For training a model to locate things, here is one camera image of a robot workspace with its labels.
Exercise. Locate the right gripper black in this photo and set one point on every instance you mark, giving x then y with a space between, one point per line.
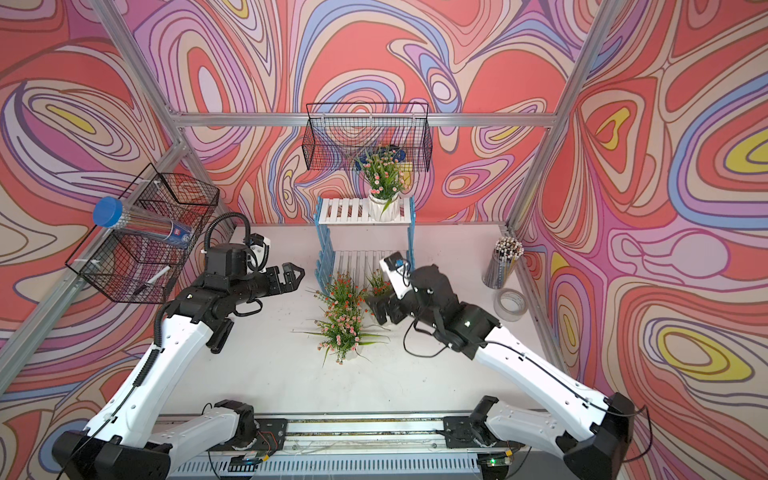
397 314

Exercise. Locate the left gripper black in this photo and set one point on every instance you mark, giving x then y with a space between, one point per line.
290 284

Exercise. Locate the red flower potted plant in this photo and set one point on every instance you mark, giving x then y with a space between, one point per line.
378 284
342 297

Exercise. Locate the pink flower potted plant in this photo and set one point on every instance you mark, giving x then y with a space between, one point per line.
382 171
342 336

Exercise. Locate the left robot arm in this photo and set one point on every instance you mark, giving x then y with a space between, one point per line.
119 441

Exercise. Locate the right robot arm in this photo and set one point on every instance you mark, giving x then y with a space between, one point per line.
590 432

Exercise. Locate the blue and white wooden rack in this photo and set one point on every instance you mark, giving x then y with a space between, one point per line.
352 242

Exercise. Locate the clear tape roll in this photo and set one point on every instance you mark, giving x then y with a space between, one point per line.
510 305

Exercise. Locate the pencil holder with pencils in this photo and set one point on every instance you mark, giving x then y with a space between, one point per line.
507 251

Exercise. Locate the white pen in basket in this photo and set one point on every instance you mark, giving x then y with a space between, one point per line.
148 283

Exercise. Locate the blue capped clear tube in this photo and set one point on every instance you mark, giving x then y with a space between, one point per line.
113 213

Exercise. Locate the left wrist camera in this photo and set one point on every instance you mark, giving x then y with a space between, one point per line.
258 256

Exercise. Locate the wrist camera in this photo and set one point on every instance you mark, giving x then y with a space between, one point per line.
397 269
258 256

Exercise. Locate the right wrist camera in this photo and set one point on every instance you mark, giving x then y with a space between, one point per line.
397 269

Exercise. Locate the back wire basket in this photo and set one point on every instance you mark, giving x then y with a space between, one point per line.
343 135

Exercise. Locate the wire basket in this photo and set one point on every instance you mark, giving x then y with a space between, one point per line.
343 135
115 263

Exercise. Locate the left wire basket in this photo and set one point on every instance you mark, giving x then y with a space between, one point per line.
115 263

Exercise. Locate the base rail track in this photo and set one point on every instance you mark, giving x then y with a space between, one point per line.
424 445

